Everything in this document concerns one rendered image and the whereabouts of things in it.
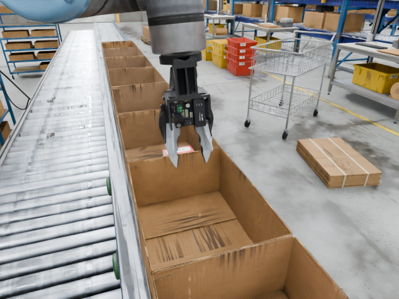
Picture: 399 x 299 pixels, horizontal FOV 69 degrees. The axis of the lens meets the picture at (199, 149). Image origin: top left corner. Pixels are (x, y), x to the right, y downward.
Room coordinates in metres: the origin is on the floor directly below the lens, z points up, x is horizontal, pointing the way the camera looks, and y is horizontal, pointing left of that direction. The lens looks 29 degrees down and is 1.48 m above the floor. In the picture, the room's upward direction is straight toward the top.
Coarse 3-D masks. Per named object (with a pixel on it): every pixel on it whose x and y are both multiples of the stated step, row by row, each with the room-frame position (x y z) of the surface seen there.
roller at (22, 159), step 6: (72, 150) 1.33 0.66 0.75; (78, 150) 1.33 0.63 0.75; (84, 150) 1.34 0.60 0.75; (90, 150) 1.34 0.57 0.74; (96, 150) 1.35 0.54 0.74; (102, 150) 1.35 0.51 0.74; (30, 156) 1.27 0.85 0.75; (36, 156) 1.27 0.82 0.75; (42, 156) 1.27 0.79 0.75; (48, 156) 1.28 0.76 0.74; (54, 156) 1.28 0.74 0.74; (60, 156) 1.29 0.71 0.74; (66, 156) 1.30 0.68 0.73; (6, 162) 1.22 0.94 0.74; (12, 162) 1.23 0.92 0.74; (18, 162) 1.23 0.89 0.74; (24, 162) 1.24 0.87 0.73
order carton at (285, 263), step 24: (288, 240) 0.42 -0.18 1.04; (192, 264) 0.36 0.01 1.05; (216, 264) 0.38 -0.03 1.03; (240, 264) 0.39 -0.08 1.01; (264, 264) 0.41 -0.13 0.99; (288, 264) 0.43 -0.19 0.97; (312, 264) 0.37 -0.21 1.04; (168, 288) 0.34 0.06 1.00; (192, 288) 0.36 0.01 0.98; (216, 288) 0.38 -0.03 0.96; (240, 288) 0.39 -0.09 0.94; (264, 288) 0.41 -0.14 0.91; (288, 288) 0.41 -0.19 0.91; (312, 288) 0.36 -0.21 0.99; (336, 288) 0.31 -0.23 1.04
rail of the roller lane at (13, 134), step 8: (64, 40) 5.18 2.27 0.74; (56, 56) 3.83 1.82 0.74; (48, 72) 3.00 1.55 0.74; (40, 80) 2.70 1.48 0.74; (40, 88) 2.46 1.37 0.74; (32, 96) 2.23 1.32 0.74; (32, 104) 2.05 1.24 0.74; (24, 112) 1.90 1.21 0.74; (16, 128) 1.63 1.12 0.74; (8, 136) 1.50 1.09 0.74; (16, 136) 1.52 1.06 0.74; (8, 144) 1.41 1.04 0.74; (0, 152) 1.31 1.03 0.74; (8, 152) 1.33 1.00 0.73; (0, 160) 1.24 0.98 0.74
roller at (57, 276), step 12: (72, 264) 0.62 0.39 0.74; (84, 264) 0.61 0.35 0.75; (96, 264) 0.61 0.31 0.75; (108, 264) 0.62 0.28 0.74; (24, 276) 0.57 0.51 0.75; (36, 276) 0.57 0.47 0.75; (48, 276) 0.57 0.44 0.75; (60, 276) 0.57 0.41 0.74; (72, 276) 0.58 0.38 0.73; (84, 276) 0.59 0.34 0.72; (0, 288) 0.53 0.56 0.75; (12, 288) 0.53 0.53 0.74; (24, 288) 0.54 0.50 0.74; (36, 288) 0.55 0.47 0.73
